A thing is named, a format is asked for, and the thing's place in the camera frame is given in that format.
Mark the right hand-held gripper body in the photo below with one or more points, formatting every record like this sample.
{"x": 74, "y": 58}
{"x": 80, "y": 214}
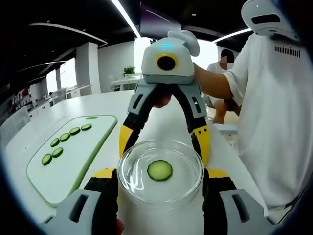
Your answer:
{"x": 168, "y": 71}

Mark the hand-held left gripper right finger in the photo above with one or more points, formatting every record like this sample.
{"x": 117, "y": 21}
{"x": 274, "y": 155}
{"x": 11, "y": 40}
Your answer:
{"x": 217, "y": 210}

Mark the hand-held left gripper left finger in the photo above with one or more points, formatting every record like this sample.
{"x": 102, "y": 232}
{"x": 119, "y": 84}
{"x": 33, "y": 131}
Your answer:
{"x": 97, "y": 210}

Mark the glass petri dish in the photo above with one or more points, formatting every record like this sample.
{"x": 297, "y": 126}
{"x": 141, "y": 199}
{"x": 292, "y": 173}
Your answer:
{"x": 132, "y": 181}

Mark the single cucumber slice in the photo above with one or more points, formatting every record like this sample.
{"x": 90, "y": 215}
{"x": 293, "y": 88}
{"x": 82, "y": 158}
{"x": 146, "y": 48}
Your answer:
{"x": 160, "y": 170}

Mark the group of cucumber slices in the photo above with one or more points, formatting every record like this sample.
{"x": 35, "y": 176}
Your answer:
{"x": 64, "y": 137}

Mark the person's right hand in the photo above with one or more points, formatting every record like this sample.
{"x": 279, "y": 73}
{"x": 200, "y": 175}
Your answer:
{"x": 161, "y": 100}

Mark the person's left hand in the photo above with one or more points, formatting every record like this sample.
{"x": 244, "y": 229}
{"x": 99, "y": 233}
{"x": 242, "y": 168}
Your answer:
{"x": 119, "y": 227}

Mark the green potted plant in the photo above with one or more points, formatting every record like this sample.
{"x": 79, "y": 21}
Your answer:
{"x": 129, "y": 71}

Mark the ceiling-hung dark screen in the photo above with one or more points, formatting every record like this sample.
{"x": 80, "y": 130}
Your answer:
{"x": 161, "y": 22}

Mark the white green-edged cutting board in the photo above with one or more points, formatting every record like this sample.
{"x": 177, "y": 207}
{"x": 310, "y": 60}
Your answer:
{"x": 73, "y": 153}

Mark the long ceiling light strip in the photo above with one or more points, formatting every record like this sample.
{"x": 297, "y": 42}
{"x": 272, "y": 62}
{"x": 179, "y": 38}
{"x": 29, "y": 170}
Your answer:
{"x": 126, "y": 18}

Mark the person in white shirt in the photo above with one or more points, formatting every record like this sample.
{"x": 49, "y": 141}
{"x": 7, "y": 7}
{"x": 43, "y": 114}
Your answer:
{"x": 269, "y": 110}

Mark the white mesh office chair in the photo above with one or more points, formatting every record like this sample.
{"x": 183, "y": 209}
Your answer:
{"x": 60, "y": 95}

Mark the row of white office desks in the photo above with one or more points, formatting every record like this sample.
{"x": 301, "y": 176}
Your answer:
{"x": 36, "y": 106}

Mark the white worn device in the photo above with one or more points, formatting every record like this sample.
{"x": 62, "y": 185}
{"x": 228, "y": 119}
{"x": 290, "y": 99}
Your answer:
{"x": 249, "y": 9}

